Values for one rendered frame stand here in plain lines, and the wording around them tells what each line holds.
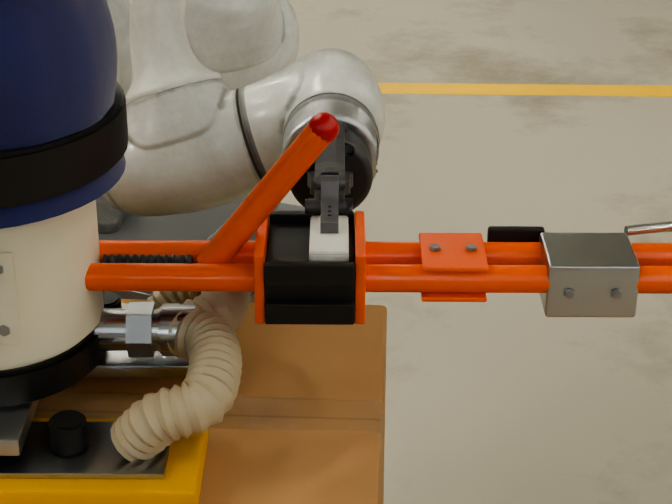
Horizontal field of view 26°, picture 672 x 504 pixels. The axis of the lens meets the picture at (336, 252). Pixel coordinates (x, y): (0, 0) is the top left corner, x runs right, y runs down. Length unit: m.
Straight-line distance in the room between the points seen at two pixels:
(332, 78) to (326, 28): 3.86
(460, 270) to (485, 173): 2.94
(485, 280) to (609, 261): 0.10
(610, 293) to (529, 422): 1.82
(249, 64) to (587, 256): 0.81
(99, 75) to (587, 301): 0.40
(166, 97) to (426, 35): 3.80
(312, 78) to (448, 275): 0.34
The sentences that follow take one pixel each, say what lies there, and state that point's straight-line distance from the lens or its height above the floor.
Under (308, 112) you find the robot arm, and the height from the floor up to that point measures 1.12.
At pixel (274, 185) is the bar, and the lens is 1.09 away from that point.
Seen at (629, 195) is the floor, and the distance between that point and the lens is 3.96.
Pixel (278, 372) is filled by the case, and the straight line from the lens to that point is 1.26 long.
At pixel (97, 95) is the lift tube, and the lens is 1.05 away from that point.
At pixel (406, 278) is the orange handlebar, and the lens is 1.10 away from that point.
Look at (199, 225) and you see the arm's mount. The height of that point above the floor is 0.83.
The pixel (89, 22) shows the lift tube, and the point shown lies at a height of 1.28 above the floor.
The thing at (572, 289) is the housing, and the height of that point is 1.08.
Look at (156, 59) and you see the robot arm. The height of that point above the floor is 1.13.
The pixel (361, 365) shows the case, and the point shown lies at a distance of 1.27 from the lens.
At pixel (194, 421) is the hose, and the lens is 1.07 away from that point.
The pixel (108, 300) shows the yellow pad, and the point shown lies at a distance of 1.27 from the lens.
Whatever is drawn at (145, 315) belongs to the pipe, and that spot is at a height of 1.04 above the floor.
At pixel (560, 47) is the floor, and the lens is 5.10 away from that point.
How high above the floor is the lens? 1.59
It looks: 26 degrees down
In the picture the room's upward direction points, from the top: straight up
